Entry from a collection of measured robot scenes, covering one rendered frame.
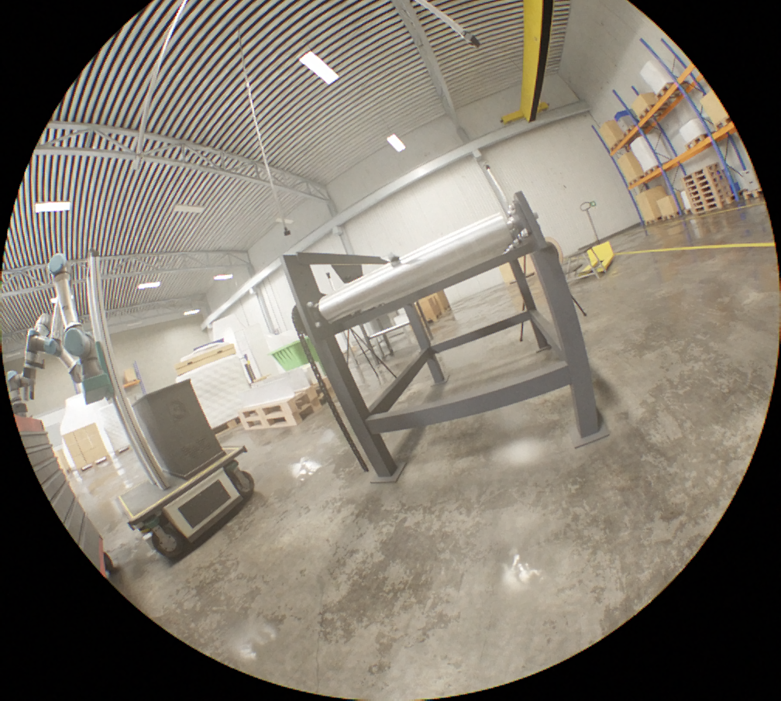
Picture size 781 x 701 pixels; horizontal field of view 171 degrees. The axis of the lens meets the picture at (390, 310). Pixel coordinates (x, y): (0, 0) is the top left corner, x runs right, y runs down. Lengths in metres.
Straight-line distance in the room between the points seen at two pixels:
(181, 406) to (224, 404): 2.78
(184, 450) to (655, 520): 1.97
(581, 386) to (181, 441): 1.91
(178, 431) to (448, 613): 1.49
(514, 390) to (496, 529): 0.49
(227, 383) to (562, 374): 4.25
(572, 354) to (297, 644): 1.26
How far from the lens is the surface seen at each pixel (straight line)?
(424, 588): 0.88
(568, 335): 0.93
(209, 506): 1.69
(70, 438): 8.63
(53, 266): 1.68
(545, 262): 0.89
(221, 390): 4.44
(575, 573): 0.81
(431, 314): 7.19
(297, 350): 3.95
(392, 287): 0.94
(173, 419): 1.68
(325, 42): 8.97
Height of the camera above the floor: 0.75
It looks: level
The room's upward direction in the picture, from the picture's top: 23 degrees counter-clockwise
